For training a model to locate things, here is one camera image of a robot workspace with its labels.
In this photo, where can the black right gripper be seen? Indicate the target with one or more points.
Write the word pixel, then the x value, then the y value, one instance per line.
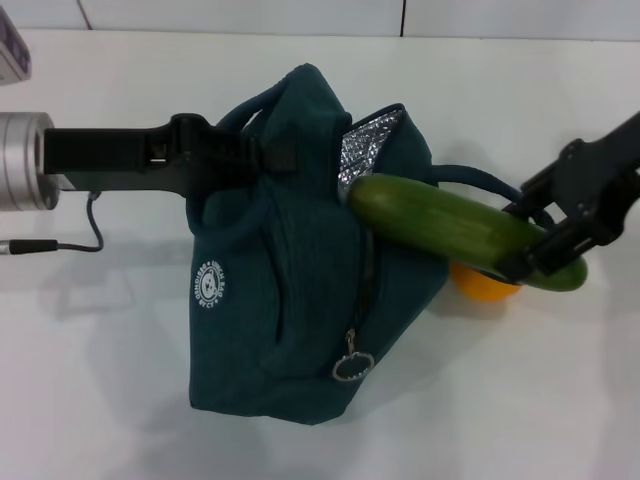
pixel 627 160

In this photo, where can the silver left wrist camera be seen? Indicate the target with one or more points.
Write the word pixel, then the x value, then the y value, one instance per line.
pixel 12 60

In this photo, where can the orange pear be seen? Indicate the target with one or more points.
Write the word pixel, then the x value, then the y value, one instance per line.
pixel 482 287

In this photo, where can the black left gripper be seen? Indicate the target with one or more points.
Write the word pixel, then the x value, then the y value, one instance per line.
pixel 100 155

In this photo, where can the green cucumber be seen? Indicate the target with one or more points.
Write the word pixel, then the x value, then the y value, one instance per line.
pixel 440 220

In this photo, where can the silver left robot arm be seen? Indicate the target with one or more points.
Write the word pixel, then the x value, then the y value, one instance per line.
pixel 22 160

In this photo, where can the dark teal insulated lunch bag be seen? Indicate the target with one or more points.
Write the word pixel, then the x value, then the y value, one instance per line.
pixel 300 280

